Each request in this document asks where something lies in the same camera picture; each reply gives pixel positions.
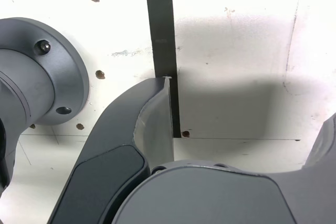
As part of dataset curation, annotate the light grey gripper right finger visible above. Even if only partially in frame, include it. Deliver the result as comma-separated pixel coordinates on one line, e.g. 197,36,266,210
111,113,336,224

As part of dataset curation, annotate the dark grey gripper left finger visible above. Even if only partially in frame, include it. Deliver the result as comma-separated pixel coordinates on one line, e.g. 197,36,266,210
48,76,174,224

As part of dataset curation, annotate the black tape strip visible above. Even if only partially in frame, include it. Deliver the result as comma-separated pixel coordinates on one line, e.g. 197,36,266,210
144,0,182,139

